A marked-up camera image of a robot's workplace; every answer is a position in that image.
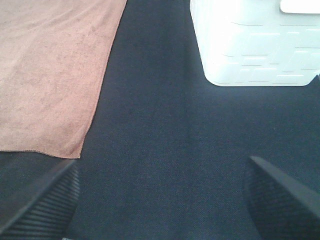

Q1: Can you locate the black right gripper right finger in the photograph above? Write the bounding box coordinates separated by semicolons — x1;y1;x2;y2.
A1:
243;156;320;240

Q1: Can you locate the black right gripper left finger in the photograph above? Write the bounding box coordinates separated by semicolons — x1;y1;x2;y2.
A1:
0;159;80;240

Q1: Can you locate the white plastic storage bin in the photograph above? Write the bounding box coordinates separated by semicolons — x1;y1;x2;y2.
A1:
189;0;320;87

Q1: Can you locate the brown microfiber towel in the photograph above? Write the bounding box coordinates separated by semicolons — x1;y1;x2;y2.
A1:
0;0;126;159

